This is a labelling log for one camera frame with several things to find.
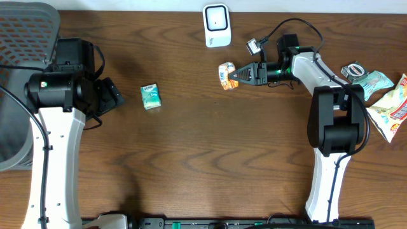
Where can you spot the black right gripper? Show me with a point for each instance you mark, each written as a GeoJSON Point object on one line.
{"type": "Point", "coordinates": [255, 72]}

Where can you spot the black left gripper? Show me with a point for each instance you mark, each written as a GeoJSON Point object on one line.
{"type": "Point", "coordinates": [109, 96]}

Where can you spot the orange small packet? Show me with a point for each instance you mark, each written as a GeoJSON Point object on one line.
{"type": "Point", "coordinates": [224, 71]}

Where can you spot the teal tissue box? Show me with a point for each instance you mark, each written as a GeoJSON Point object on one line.
{"type": "Point", "coordinates": [150, 96]}

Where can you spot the mint green wipes pack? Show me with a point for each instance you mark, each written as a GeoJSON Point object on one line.
{"type": "Point", "coordinates": [373, 82]}

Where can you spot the cream snack bag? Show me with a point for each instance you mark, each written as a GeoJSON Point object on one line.
{"type": "Point", "coordinates": [389, 112]}

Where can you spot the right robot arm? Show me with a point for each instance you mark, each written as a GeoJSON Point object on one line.
{"type": "Point", "coordinates": [337, 119]}

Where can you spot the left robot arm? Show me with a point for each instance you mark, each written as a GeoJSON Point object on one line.
{"type": "Point", "coordinates": [61, 99]}

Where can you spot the white barcode scanner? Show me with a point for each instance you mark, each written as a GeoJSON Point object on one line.
{"type": "Point", "coordinates": [217, 26]}

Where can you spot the dark grey plastic basket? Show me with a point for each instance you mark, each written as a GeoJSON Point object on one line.
{"type": "Point", "coordinates": [29, 34]}

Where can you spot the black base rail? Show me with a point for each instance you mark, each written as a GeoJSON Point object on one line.
{"type": "Point", "coordinates": [222, 223]}

